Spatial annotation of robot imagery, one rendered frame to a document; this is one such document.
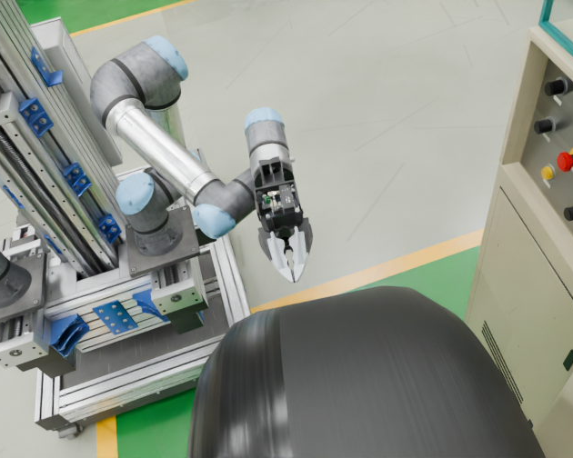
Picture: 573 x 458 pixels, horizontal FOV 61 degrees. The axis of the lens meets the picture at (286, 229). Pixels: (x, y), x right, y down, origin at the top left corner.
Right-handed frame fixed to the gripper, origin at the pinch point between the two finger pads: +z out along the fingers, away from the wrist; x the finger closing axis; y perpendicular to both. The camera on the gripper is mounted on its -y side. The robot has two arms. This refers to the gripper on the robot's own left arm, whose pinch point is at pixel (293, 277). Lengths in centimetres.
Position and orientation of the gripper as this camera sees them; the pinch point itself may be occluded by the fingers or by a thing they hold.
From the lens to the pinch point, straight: 77.1
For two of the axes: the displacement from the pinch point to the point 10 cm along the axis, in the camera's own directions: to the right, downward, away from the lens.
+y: -1.5, -5.6, -8.1
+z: 1.6, 8.0, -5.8
